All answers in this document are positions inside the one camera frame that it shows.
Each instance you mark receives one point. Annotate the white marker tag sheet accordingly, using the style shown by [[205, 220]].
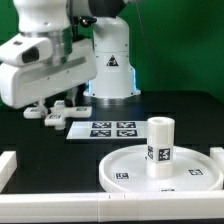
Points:
[[108, 130]]

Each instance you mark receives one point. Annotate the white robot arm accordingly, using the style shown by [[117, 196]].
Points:
[[63, 44]]

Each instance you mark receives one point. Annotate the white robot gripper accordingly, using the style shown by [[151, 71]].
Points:
[[23, 86]]

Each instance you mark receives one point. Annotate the white right fence block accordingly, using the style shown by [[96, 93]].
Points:
[[217, 159]]

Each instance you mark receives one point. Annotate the white round table top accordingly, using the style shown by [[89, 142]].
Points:
[[130, 169]]

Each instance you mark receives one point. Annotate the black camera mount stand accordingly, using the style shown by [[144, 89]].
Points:
[[84, 21]]

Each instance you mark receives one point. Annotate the white fence block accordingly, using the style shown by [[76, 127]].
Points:
[[217, 159], [8, 164]]

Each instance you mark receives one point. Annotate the white front fence bar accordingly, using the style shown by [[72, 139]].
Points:
[[104, 207]]

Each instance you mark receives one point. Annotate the white cross-shaped table base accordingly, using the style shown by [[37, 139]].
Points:
[[58, 114]]

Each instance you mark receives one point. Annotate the white left fence block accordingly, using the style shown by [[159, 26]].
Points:
[[8, 164]]

